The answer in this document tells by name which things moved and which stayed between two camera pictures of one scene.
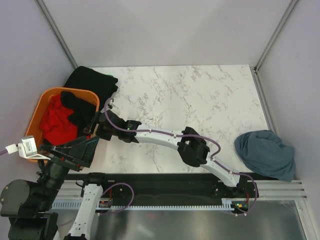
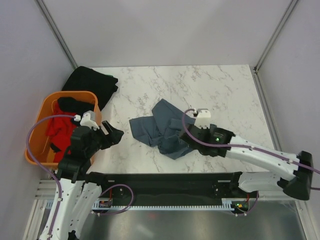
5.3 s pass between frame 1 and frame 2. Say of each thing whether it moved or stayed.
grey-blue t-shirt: moved
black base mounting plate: stayed
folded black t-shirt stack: stayed
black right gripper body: moved
